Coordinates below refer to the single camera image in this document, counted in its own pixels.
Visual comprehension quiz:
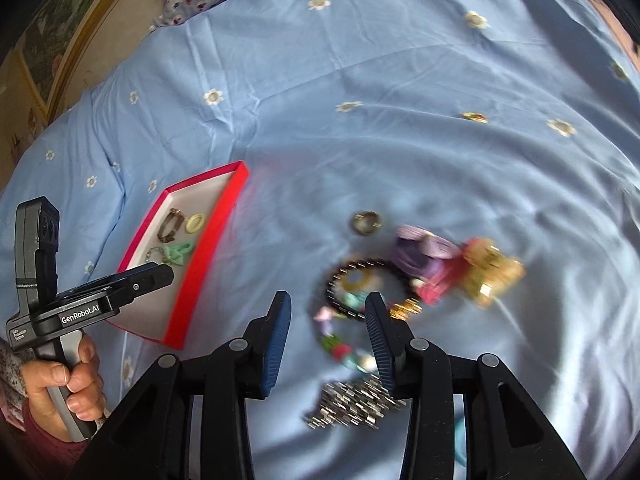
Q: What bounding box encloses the gold framed painting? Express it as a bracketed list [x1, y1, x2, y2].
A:
[17, 0, 168, 116]

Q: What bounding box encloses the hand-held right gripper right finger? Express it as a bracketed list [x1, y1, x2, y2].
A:
[364, 291, 588, 480]

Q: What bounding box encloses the black bead bracelet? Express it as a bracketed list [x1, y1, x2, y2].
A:
[325, 259, 424, 322]

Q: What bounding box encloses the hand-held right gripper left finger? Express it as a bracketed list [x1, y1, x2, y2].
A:
[70, 290, 292, 480]

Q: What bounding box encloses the bronze link bracelet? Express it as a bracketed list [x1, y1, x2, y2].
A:
[157, 208, 186, 242]

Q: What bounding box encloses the person's left forearm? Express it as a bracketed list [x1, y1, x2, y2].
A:
[19, 402, 91, 480]

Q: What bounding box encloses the metal finger ring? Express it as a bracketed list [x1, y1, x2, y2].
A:
[350, 211, 383, 236]

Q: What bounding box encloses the golden hair claw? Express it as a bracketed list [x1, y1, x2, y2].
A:
[462, 237, 526, 308]

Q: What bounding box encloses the silver chain bracelet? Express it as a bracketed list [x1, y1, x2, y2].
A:
[304, 377, 406, 432]

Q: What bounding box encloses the green bow hair tie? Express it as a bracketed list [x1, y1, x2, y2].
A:
[162, 241, 195, 265]

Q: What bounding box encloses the colourful bead bracelet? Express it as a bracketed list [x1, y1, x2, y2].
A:
[312, 270, 383, 373]

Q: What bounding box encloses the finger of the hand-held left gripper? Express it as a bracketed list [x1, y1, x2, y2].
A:
[107, 263, 175, 307]

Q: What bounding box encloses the floral patterned cloth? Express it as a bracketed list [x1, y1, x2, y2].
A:
[0, 340, 28, 428]

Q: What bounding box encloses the pink hair clip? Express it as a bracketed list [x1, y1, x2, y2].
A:
[412, 247, 468, 306]

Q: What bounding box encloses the person's left hand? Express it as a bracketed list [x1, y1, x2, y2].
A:
[25, 334, 107, 443]

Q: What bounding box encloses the red cardboard box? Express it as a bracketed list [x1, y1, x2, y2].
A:
[111, 161, 250, 350]

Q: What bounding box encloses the purple hair tie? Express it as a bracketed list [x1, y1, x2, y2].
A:
[391, 225, 458, 277]

